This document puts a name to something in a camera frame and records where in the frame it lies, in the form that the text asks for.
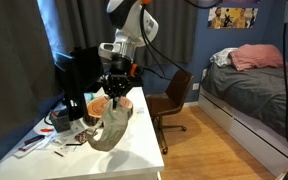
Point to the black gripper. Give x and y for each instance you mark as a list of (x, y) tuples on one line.
[(116, 85)]

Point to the grey cloth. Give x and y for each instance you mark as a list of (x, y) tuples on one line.
[(110, 133)]

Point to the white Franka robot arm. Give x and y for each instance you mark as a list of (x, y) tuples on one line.
[(130, 23)]

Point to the round wooden slab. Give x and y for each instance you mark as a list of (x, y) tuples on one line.
[(95, 108)]

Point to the small clear plastic item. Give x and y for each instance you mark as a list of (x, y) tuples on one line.
[(140, 110)]

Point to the black monitor with stand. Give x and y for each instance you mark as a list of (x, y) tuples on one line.
[(84, 73)]

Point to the small patterned box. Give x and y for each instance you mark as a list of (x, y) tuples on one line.
[(82, 136)]

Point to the dark grey pen holder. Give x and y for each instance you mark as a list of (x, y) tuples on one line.
[(61, 123)]

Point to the brown leather chair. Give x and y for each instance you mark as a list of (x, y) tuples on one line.
[(174, 93)]

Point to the red marker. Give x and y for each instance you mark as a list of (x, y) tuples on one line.
[(46, 130)]

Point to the white paper stack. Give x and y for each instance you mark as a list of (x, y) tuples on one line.
[(47, 146)]

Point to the dark blue booklet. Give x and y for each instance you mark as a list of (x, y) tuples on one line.
[(34, 140)]

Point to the dark grey curtain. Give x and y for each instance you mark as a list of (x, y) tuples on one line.
[(170, 30), (14, 66)]

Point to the white pillow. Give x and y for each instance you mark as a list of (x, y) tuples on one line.
[(221, 57)]

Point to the bed with grey bedding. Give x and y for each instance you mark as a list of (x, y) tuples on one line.
[(257, 93)]

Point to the basketball players poster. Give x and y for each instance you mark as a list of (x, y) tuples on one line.
[(232, 17)]

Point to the pink pillow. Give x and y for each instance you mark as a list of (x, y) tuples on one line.
[(257, 56)]

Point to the white wall outlet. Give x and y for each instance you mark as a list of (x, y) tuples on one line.
[(196, 86)]

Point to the white bed frame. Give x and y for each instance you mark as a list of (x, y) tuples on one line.
[(237, 130)]

